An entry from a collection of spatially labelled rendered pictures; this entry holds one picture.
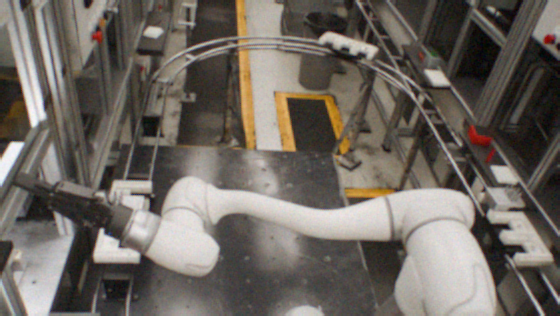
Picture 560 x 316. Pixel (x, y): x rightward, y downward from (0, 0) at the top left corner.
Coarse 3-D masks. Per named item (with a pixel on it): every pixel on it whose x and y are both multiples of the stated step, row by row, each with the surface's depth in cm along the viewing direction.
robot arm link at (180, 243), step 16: (176, 208) 108; (160, 224) 100; (176, 224) 102; (192, 224) 105; (160, 240) 99; (176, 240) 99; (192, 240) 101; (208, 240) 104; (160, 256) 99; (176, 256) 99; (192, 256) 100; (208, 256) 102; (192, 272) 102
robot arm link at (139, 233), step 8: (136, 216) 98; (144, 216) 99; (152, 216) 101; (128, 224) 98; (136, 224) 97; (144, 224) 98; (152, 224) 99; (128, 232) 97; (136, 232) 97; (144, 232) 98; (152, 232) 98; (128, 240) 97; (136, 240) 97; (144, 240) 98; (136, 248) 99; (144, 248) 98
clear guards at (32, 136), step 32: (0, 0) 92; (32, 0) 108; (0, 32) 92; (0, 64) 93; (32, 64) 109; (0, 96) 93; (32, 96) 110; (64, 96) 134; (0, 128) 94; (32, 128) 111; (64, 128) 135; (0, 160) 95; (32, 160) 112; (64, 160) 137; (0, 192) 95; (0, 224) 96; (0, 288) 97
